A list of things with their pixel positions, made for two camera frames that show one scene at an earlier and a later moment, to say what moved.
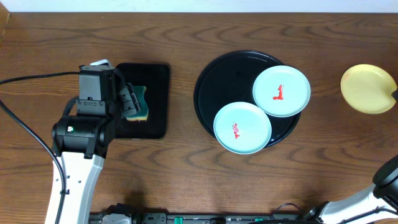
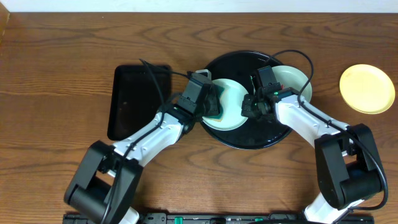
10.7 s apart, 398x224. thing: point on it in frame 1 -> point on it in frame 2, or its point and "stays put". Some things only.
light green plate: x=242 y=127 -> x=231 y=102
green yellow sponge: x=142 y=116 -> x=211 y=106
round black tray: x=231 y=79 stays put
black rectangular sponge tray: x=156 y=78 stays put
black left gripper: x=130 y=101 -> x=213 y=103
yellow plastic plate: x=368 y=89 stays put
